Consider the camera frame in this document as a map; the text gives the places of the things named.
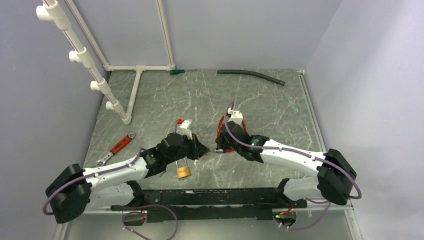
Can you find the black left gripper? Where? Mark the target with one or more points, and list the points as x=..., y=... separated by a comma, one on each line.
x=198, y=149

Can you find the brass padlock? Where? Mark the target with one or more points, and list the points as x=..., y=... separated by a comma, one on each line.
x=182, y=169

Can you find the white PVC pipe frame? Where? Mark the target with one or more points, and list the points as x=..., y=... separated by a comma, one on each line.
x=51, y=11

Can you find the red adjustable wrench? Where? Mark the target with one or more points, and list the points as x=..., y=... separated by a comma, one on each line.
x=115, y=149

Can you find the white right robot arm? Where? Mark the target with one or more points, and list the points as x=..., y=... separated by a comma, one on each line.
x=329, y=175

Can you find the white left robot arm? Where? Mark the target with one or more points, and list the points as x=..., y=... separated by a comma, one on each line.
x=77, y=189

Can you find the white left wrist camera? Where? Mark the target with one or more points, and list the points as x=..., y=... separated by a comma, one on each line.
x=185, y=127

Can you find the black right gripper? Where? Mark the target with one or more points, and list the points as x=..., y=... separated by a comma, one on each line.
x=221, y=144

